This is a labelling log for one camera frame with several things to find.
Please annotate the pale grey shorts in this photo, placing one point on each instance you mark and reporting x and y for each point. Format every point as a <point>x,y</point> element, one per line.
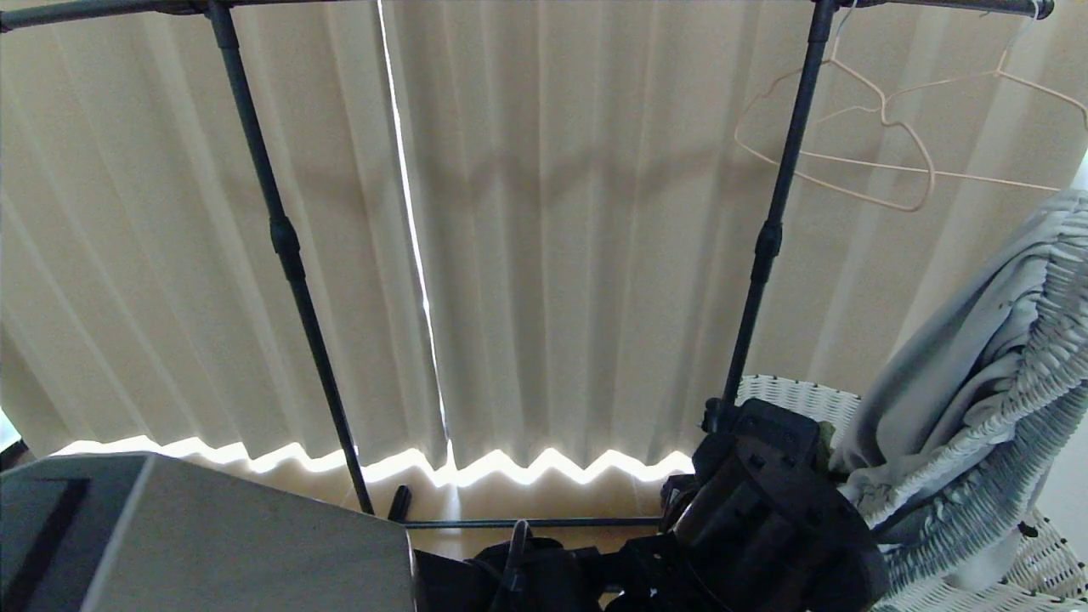
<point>960,365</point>

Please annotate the pink clothes hanger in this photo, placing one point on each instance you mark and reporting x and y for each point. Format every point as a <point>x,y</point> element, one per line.
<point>943,85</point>
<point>932,174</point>

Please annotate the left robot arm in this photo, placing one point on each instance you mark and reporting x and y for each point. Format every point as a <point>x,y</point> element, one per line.
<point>212,544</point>

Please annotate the black clothes rack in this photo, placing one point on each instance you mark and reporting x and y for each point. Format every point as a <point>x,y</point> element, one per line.
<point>285,246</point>

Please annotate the white laundry basket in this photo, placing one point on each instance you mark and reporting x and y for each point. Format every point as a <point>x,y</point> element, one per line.
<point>1054,569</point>

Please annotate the beige curtain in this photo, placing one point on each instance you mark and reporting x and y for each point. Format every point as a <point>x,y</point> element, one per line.
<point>578,255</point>

